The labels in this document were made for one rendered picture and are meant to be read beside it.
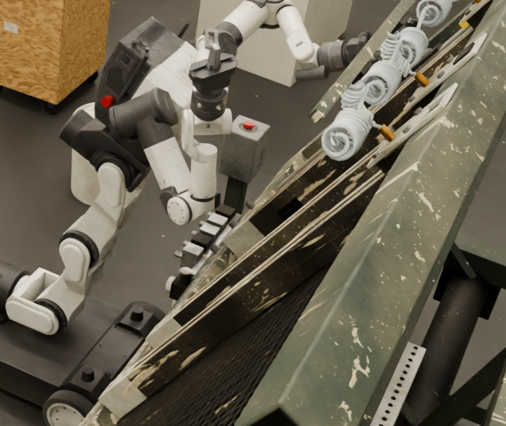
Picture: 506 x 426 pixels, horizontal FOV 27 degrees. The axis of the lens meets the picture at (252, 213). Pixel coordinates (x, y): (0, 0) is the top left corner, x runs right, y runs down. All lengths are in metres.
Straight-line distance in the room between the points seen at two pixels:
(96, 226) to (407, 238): 2.00
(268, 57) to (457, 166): 4.18
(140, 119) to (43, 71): 2.36
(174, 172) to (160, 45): 0.41
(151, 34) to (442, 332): 1.24
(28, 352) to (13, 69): 1.89
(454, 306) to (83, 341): 1.30
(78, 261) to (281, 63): 2.65
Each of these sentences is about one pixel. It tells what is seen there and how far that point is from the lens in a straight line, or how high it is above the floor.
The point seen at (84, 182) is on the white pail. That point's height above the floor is 0.11.
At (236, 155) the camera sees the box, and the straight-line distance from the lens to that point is 3.60.
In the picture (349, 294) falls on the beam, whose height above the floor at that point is 1.96.
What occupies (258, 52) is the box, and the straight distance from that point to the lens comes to 5.84.
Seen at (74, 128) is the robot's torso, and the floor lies 1.05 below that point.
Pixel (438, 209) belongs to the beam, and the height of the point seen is 1.93.
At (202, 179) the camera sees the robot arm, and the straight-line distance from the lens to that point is 2.73.
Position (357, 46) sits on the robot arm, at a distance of 3.11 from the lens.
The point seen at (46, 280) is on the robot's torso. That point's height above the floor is 0.30.
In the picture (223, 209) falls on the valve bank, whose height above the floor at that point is 0.76.
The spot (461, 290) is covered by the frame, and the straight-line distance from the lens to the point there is 3.48.
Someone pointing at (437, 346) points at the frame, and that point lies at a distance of 3.24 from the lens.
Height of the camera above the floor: 2.79
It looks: 36 degrees down
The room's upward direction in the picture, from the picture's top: 12 degrees clockwise
